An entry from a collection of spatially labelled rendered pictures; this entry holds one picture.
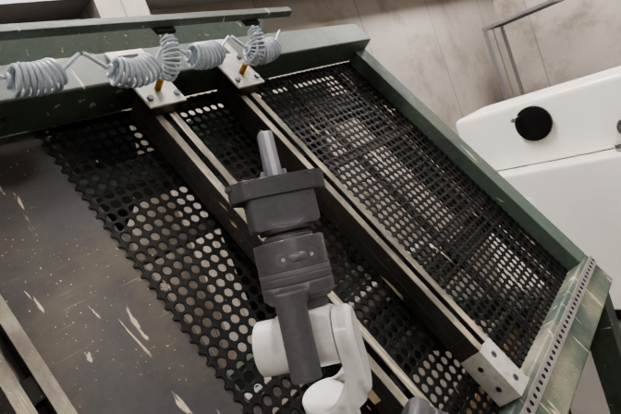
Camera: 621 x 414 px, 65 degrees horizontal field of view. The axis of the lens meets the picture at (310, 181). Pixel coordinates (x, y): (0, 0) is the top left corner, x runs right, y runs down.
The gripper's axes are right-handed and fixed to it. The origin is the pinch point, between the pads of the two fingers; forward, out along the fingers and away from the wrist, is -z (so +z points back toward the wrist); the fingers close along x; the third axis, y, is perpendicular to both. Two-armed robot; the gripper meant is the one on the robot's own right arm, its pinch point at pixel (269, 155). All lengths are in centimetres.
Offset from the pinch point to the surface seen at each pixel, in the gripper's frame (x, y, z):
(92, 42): 32, 101, -72
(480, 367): -45, 48, 47
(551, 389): -63, 50, 57
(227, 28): -18, 133, -88
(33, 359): 35.9, 19.7, 18.7
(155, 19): 11, 40, -43
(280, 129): -16, 66, -21
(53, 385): 33.6, 18.7, 22.8
